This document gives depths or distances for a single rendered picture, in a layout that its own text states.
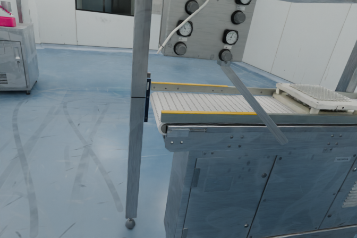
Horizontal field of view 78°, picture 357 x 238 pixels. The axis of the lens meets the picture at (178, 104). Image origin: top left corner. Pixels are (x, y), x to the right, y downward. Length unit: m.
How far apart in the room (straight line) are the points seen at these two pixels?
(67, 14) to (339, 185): 5.42
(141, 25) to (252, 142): 0.58
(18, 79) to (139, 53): 2.33
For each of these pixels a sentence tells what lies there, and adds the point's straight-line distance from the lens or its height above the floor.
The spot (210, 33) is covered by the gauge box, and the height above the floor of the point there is 1.11.
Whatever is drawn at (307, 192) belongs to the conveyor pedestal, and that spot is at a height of 0.43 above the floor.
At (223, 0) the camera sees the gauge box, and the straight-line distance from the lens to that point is 0.60.
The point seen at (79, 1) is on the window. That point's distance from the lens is 5.68.
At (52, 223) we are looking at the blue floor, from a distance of 1.53.
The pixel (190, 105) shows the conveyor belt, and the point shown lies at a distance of 0.83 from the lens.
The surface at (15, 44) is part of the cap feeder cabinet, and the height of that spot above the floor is 0.58.
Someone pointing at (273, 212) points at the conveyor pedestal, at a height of 0.32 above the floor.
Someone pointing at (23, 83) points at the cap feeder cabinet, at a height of 0.15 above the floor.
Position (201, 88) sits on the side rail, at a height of 0.85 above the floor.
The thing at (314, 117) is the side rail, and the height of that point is 0.86.
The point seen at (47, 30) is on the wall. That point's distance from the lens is 5.78.
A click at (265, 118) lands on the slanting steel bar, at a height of 0.89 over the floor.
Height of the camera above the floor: 1.15
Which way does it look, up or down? 23 degrees down
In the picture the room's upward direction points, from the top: 8 degrees clockwise
